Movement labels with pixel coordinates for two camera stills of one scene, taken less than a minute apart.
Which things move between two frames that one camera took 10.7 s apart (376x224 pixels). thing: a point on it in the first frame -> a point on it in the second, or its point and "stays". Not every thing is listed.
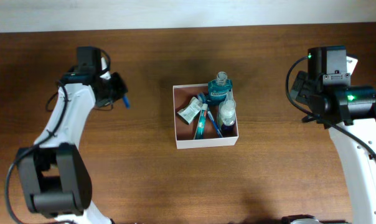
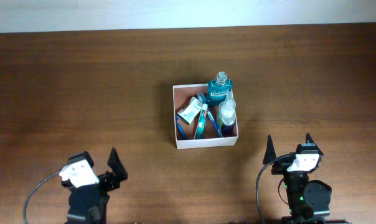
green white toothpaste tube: [201, 127] stays
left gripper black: [122, 89] -> [112, 182]
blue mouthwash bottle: [218, 89] stays
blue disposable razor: [127, 102] -> [180, 127]
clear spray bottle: [226, 116] stays
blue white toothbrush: [202, 97] stays
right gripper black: [300, 87] -> [280, 165]
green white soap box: [190, 112] stays
